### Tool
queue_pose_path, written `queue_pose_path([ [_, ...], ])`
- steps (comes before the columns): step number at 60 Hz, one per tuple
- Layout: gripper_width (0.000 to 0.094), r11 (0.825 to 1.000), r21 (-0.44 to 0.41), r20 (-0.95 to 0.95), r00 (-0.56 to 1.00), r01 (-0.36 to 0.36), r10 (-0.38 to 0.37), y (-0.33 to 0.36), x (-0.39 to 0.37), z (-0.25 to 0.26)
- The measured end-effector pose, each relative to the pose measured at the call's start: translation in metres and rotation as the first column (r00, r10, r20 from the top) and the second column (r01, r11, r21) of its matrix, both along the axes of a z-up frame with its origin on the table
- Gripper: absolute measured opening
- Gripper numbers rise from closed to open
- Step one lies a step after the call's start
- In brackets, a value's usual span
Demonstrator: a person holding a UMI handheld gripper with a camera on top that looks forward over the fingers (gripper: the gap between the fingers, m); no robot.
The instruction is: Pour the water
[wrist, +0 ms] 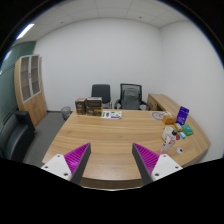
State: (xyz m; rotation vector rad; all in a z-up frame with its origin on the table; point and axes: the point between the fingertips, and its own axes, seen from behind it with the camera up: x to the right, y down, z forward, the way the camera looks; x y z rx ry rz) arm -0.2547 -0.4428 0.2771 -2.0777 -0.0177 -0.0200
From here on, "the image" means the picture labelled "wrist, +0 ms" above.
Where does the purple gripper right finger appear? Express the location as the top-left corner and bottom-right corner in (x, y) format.
(132, 143), (182, 185)

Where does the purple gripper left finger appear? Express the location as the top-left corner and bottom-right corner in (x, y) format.
(42, 143), (91, 185)

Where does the white bottle cap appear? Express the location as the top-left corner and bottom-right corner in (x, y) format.
(177, 147), (183, 154)

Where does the white paper cup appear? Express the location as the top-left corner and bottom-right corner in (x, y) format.
(162, 126), (173, 139)

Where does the small blue white item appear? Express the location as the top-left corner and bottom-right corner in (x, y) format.
(179, 132), (186, 139)

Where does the orange box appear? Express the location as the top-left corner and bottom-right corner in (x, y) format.
(162, 115), (177, 125)

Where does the green packet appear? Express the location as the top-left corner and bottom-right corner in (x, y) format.
(182, 124), (194, 136)

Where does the round white coaster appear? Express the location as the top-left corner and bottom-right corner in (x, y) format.
(152, 111), (164, 120)

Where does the grey waste bin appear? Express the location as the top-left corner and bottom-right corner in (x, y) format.
(61, 106), (71, 120)

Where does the purple box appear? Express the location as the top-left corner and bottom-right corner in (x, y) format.
(176, 106), (189, 125)

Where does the white green leaflet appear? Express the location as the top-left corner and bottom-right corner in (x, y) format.
(101, 110), (122, 119)

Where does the black leather sofa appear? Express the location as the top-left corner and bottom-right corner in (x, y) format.
(0, 111), (36, 162)

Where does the dark cardboard box stack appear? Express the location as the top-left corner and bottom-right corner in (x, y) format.
(86, 97), (103, 116)

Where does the brown cardboard box left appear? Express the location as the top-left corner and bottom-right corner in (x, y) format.
(75, 98), (87, 115)

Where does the wooden side desk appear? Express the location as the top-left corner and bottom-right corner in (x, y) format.
(147, 93), (180, 115)

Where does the grey mesh office chair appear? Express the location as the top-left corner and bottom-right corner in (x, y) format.
(114, 83), (149, 110)

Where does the black office chair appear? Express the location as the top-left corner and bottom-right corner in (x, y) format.
(91, 84), (112, 109)

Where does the wooden cabinet with glass doors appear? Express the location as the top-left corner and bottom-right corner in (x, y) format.
(14, 55), (46, 125)

